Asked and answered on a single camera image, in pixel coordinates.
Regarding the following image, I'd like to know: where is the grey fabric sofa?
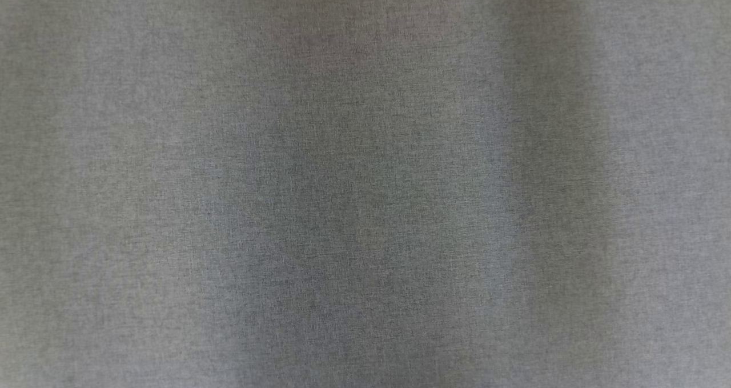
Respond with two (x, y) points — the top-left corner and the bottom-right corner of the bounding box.
(0, 0), (731, 388)

